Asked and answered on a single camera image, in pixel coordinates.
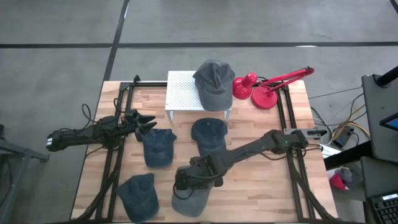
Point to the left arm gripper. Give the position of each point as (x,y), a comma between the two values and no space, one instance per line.
(130,129)

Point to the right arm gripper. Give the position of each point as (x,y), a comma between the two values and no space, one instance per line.
(203,171)

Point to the blue baseball cap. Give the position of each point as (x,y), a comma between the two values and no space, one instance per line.
(138,199)
(208,133)
(158,149)

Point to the grey baseball cap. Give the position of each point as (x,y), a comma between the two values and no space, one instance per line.
(189,203)
(214,84)

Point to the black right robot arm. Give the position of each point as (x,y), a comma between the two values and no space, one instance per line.
(248,149)

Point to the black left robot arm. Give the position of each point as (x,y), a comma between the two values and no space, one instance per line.
(77,135)

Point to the white perforated metal shelf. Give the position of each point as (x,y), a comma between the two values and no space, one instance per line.
(180,90)

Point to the red desk lamp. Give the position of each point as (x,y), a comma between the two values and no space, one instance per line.
(264,99)

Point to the grey metal stand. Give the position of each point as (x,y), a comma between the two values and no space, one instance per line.
(28,154)

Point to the white box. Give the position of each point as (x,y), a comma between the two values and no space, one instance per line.
(329,151)

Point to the red cloth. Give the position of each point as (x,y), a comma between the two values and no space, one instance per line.
(337,182)

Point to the black beam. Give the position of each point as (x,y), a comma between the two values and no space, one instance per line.
(345,154)

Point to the black power box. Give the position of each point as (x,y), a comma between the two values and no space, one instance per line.
(343,137)

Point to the grey cloth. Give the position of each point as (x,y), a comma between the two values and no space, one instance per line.
(349,175)

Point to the grey low desk surface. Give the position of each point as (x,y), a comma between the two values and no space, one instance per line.
(379,177)

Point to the black keyboard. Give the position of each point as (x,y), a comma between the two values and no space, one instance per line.
(385,211)

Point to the grey desk top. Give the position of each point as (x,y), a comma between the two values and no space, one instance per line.
(379,102)

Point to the blue screen tablet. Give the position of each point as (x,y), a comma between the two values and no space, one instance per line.
(392,124)

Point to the black pole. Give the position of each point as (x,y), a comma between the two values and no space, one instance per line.
(387,77)

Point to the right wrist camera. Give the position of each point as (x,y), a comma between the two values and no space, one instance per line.
(182,179)

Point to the black aluminium frame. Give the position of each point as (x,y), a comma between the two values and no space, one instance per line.
(112,180)

